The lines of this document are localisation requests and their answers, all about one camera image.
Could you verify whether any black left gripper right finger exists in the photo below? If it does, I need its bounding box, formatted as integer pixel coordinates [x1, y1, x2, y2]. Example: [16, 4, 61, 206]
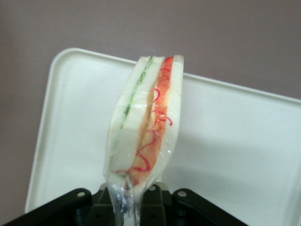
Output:
[140, 181, 246, 226]

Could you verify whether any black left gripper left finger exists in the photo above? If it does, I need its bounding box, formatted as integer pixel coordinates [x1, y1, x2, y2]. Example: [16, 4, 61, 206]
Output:
[0, 183, 114, 226]

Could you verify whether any triangle sandwich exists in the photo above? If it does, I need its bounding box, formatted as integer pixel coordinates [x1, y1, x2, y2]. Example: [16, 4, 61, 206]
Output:
[103, 54, 185, 226]

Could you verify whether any cream plastic tray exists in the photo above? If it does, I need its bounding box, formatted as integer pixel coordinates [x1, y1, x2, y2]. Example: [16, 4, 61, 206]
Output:
[24, 48, 301, 226]

